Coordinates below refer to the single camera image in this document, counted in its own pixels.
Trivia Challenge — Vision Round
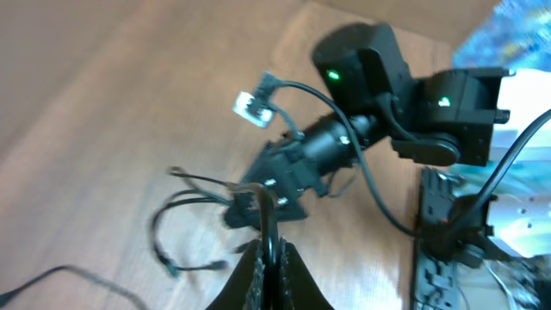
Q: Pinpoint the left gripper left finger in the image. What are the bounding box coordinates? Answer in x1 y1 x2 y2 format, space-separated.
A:
206 239 262 310

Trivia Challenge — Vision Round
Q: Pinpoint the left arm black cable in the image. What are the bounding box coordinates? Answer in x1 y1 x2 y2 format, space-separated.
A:
451 107 551 233

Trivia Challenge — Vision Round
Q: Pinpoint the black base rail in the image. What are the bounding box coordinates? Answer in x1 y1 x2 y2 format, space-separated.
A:
408 165 517 310

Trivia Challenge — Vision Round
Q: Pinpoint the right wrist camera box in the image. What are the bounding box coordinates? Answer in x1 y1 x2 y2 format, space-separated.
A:
232 91 274 128

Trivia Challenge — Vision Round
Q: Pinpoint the colourful painted sheet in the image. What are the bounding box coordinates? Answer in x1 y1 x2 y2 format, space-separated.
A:
452 0 550 71

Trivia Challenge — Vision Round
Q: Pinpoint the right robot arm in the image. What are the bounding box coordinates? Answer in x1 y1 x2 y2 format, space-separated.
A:
242 22 521 221

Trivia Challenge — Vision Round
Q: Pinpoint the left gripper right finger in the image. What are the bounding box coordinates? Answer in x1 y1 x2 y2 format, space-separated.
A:
277 238 333 310

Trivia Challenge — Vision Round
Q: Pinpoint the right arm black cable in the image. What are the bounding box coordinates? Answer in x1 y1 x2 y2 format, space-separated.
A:
257 71 425 239

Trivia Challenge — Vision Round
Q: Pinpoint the black USB cable bundle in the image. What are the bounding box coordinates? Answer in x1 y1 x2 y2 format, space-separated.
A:
0 165 281 310

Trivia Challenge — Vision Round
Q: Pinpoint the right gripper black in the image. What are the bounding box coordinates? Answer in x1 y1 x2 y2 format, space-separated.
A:
223 140 327 229

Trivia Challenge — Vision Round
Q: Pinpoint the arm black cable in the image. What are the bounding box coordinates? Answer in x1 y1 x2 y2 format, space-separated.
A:
257 71 425 239
451 107 551 233

